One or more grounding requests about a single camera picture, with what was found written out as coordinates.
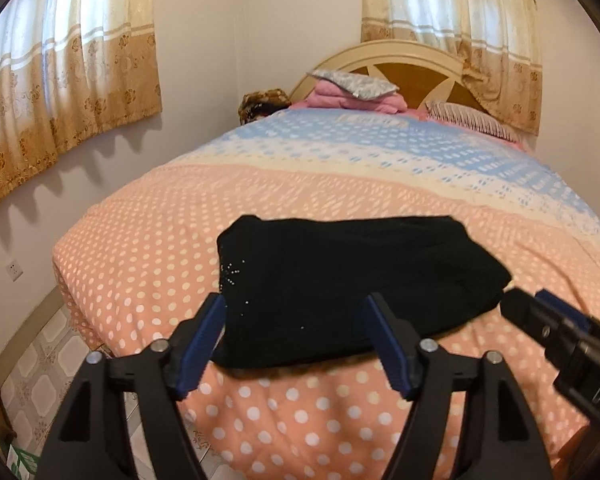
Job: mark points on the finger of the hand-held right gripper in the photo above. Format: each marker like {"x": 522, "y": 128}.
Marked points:
{"x": 527, "y": 317}
{"x": 562, "y": 305}

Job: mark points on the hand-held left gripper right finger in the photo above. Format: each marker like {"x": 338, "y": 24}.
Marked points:
{"x": 390, "y": 345}

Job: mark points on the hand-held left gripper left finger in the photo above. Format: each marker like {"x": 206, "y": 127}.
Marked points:
{"x": 202, "y": 340}

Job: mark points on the black pants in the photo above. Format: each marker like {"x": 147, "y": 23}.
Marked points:
{"x": 340, "y": 285}

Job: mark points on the polka dot bed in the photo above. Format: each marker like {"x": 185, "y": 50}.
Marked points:
{"x": 155, "y": 240}

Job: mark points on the striped pillow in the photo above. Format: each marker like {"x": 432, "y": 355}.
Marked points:
{"x": 465, "y": 117}

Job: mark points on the green cardboard box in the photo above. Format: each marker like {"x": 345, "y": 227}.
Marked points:
{"x": 25, "y": 462}

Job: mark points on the pink folded blanket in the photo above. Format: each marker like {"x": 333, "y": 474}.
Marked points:
{"x": 360, "y": 102}

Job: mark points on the grey patterned pillow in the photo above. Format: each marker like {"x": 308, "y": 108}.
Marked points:
{"x": 355, "y": 82}

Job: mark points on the cream and wood headboard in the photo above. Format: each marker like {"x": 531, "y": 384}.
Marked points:
{"x": 420, "y": 67}

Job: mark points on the beige floral curtain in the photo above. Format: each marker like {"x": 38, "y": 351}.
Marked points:
{"x": 65, "y": 70}
{"x": 455, "y": 20}

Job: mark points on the white wall socket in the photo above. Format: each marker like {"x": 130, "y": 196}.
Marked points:
{"x": 15, "y": 270}

